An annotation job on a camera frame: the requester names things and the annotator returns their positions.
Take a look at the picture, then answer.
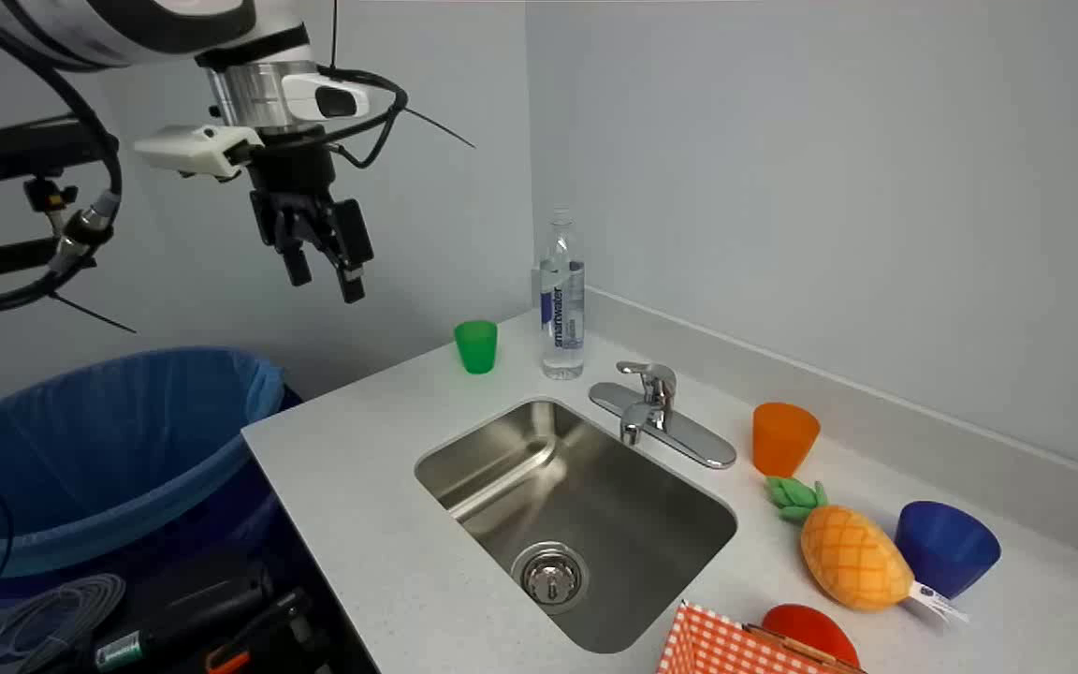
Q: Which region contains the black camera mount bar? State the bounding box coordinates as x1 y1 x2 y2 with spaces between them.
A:
0 114 118 186

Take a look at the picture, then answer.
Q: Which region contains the orange plastic cup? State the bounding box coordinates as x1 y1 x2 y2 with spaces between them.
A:
748 398 825 485

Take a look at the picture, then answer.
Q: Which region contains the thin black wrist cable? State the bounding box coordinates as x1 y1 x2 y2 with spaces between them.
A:
321 63 480 175

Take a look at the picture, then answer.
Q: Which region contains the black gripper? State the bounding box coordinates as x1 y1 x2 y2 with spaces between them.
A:
244 120 379 306

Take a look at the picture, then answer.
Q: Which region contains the red checkered paper box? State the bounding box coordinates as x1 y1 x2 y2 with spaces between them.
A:
654 599 864 674

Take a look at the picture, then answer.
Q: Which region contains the stainless steel sink basin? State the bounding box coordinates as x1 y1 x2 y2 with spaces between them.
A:
412 393 740 659

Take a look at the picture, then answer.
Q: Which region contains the plush toy pineapple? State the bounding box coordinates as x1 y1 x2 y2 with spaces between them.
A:
763 477 975 628

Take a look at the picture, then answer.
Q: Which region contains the clear plastic water bottle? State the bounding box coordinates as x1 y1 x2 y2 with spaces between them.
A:
536 222 593 383

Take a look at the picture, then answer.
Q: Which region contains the red toy tomato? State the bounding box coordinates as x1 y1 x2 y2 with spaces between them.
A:
757 603 864 674

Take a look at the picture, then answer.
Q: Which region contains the bin with blue liner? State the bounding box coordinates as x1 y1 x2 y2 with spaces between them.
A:
0 346 302 587

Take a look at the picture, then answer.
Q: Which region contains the black tool case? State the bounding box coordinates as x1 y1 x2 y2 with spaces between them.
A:
88 547 345 674

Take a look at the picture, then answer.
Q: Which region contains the blue plastic cup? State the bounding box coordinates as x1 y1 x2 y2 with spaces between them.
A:
890 497 1009 603

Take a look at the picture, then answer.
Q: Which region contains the metal sink drain strainer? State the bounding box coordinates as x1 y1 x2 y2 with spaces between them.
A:
512 538 593 616

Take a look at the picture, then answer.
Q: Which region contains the green plastic cup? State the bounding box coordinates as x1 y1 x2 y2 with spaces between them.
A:
450 319 501 377

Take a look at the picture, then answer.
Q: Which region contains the chrome sink faucet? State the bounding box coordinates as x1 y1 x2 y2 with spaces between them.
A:
586 358 740 477

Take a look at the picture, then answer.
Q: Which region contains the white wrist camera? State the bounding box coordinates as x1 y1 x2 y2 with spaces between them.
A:
132 120 271 186

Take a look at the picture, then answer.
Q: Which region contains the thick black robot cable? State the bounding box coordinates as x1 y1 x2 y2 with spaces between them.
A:
0 0 132 319

